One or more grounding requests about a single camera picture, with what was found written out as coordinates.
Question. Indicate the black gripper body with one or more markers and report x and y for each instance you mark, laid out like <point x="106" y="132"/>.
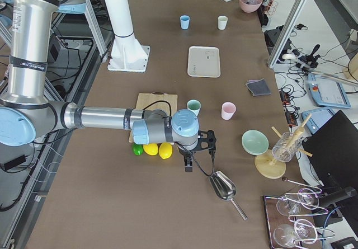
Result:
<point x="187" y="154"/>

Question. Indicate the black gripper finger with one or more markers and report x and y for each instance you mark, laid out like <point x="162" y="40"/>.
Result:
<point x="188" y="163"/>

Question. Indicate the green plastic cup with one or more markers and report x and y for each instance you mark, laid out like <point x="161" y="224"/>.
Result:
<point x="194" y="106"/>

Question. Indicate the blue plastic cup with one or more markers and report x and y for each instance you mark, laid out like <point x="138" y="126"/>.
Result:
<point x="184" y="22"/>

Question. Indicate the cream rabbit tray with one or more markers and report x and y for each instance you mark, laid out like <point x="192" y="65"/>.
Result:
<point x="203" y="61"/>

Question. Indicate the black tray with glasses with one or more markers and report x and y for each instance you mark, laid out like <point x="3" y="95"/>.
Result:
<point x="274" y="219"/>

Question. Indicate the yellow lemon outer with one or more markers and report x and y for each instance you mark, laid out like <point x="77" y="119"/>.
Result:
<point x="165" y="150"/>

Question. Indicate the yellow lemon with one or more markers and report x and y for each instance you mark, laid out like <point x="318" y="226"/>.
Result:
<point x="151" y="149"/>
<point x="165" y="150"/>

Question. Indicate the yellow lemon middle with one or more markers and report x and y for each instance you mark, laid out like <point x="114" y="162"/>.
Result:
<point x="151" y="149"/>

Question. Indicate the pink plastic cup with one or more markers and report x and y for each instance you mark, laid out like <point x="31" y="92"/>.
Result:
<point x="228" y="110"/>

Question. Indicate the steel ice scoop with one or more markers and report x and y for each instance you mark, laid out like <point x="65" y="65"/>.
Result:
<point x="225" y="189"/>

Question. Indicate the green bowl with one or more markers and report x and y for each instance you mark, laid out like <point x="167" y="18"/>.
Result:
<point x="255" y="142"/>

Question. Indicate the green lime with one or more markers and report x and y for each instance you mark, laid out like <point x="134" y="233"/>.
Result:
<point x="137" y="149"/>

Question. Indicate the wooden cup tree stand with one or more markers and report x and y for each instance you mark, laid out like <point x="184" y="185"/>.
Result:
<point x="272" y="168"/>

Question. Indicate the grey folded cloth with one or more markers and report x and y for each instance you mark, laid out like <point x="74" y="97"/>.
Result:
<point x="258" y="87"/>

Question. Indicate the wooden cutting board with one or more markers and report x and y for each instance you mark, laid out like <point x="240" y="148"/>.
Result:
<point x="153" y="111"/>

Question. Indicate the clear textured glass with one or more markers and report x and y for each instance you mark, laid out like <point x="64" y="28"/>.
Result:
<point x="284" y="153"/>

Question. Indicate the blue teach pendant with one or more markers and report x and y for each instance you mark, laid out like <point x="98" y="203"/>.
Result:
<point x="326" y="92"/>
<point x="318" y="118"/>

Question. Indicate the wine glass upper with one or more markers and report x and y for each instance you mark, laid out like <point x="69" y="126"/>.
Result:
<point x="292" y="203"/>

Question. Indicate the wine glass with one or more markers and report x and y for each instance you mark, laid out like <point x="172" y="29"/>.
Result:
<point x="301" y="233"/>
<point x="292" y="203"/>

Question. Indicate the cream plastic cup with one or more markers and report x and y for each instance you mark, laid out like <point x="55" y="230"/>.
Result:
<point x="222" y="22"/>

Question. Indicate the black monitor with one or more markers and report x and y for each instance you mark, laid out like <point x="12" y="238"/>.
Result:
<point x="334" y="149"/>

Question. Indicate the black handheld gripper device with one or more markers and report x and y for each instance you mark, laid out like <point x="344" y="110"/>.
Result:
<point x="309" y="61"/>

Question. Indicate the wine glass lower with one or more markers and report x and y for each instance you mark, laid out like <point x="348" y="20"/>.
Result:
<point x="301" y="233"/>

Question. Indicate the pink bowl with ice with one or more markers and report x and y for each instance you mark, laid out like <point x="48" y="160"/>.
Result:
<point x="250" y="7"/>

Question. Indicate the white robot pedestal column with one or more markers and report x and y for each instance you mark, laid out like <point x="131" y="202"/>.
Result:
<point x="127" y="53"/>

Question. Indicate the aluminium frame post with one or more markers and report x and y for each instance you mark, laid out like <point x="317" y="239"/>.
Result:
<point x="285" y="32"/>

